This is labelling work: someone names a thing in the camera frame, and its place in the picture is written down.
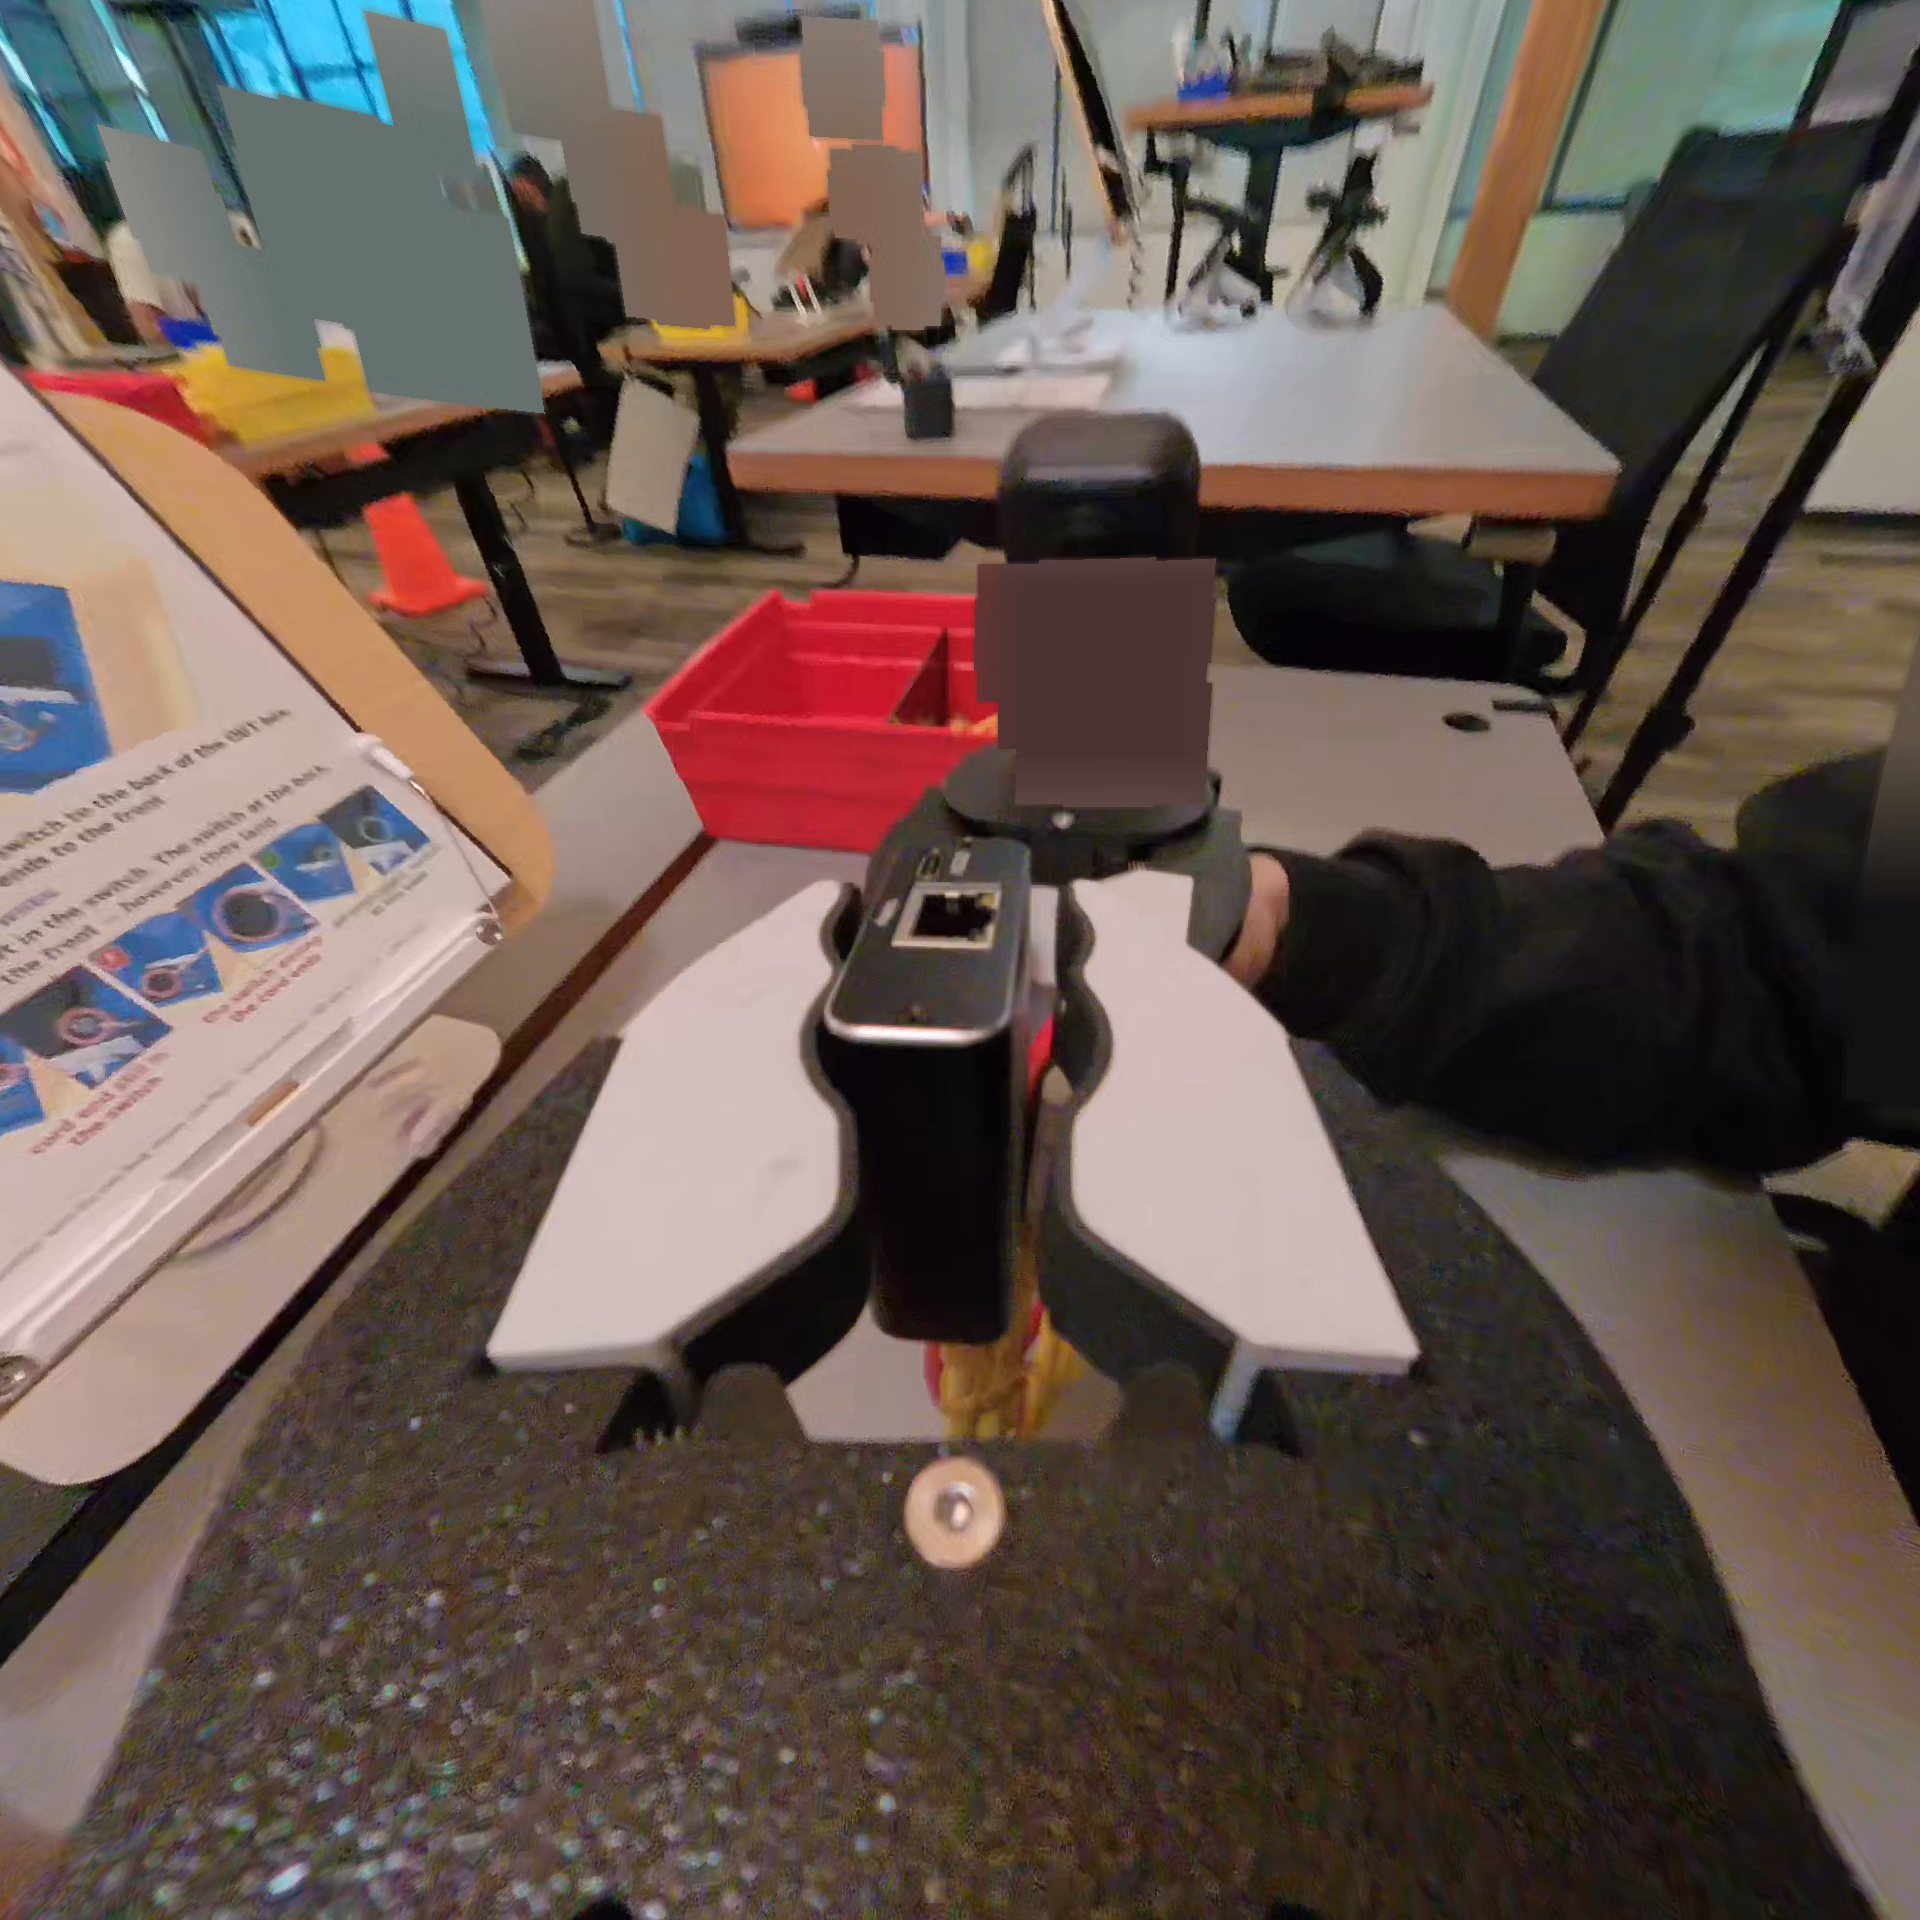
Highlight red ethernet cable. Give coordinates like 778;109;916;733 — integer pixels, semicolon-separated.
920;1018;1065;1415

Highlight printed instruction sheet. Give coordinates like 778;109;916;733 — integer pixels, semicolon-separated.
0;368;511;1404

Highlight black office chair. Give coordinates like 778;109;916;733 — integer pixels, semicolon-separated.
1228;129;1863;706

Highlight standing desk with equipment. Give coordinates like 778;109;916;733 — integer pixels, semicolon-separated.
1124;82;1434;301

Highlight wooden post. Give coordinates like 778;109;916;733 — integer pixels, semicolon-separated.
1446;0;1610;338

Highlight yellow plastic bin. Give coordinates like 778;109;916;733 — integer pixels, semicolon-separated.
176;335;375;449

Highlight black bin divider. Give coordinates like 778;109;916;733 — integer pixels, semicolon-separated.
897;631;976;730

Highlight person's right hand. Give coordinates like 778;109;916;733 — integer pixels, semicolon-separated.
1228;853;1297;987

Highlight paper sheets on clipboard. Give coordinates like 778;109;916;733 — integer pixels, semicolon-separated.
42;387;561;936

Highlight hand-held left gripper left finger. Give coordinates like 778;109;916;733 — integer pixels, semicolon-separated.
484;879;881;1450

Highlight black tripod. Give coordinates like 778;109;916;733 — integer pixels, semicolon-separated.
1560;195;1920;831

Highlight white stand base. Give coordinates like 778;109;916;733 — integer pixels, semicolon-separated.
0;1013;505;1491

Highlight grey desk wood edge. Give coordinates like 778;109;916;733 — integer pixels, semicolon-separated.
224;359;636;696
724;299;1625;523

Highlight yellow ethernet cable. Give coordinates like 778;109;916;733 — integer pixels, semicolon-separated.
936;1258;1086;1450

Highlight large monitor orange screen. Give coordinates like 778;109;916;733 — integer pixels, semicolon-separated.
697;37;929;234

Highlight black ethernet splitter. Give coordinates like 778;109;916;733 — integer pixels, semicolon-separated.
816;832;1041;1347

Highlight black tilted stand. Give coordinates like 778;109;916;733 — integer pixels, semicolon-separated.
1041;0;1145;249

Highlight person's right forearm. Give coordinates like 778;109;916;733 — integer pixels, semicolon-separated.
1249;749;1892;1175

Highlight orange traffic cone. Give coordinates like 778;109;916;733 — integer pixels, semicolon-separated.
364;492;492;619

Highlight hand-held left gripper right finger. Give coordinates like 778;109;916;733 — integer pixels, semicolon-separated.
1039;867;1422;1445

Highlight red plastic bin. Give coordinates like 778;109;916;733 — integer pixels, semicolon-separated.
644;588;1003;855

